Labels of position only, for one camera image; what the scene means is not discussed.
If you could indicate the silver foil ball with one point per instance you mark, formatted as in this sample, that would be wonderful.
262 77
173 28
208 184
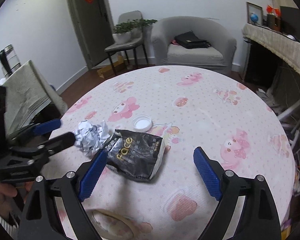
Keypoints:
89 138

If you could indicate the black face snack bag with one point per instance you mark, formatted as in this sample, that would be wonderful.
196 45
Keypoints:
135 155

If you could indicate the pink cartoon round tablecloth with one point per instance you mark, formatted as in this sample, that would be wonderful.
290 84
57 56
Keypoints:
189 108

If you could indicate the framed picture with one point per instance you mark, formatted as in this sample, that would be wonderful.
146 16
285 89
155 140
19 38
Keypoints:
258 10

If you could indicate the white knit sleeve forearm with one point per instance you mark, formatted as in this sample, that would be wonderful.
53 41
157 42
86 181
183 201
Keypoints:
8 228

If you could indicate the grey dining chair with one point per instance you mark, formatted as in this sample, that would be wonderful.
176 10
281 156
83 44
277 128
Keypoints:
138 39

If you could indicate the grey armchair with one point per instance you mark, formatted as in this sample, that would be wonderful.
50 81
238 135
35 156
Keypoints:
218 57

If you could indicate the black computer monitor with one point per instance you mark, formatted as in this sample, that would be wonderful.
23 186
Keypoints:
290 20

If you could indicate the roll of clear tape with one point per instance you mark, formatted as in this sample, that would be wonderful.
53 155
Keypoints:
111 225

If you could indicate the green striped tablecloth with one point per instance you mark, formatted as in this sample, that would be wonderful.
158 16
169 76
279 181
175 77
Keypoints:
28 93

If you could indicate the beige fringed sideboard cloth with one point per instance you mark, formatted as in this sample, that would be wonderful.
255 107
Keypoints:
277 43

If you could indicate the cardboard box on floor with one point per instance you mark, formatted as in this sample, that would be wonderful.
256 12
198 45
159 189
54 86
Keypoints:
107 71

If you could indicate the white plastic lid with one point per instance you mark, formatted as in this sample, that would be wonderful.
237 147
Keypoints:
142 123

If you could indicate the black bag on armchair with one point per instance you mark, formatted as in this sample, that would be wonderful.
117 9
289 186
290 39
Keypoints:
189 40

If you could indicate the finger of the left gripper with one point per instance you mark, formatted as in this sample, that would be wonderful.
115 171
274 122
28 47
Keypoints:
47 127
57 144

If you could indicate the person's left hand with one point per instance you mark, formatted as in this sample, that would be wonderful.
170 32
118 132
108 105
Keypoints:
7 191

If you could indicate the grey door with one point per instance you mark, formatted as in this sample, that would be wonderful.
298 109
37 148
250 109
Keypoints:
93 29

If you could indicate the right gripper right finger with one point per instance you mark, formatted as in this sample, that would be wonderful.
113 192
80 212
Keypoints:
259 218

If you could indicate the potted green plant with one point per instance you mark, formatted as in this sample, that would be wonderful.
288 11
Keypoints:
122 32

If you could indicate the steel electric kettle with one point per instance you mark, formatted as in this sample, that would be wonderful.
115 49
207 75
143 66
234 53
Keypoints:
9 61

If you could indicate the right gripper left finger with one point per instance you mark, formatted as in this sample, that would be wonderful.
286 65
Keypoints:
40 218

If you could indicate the small blue globe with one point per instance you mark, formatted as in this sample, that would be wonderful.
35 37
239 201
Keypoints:
253 18

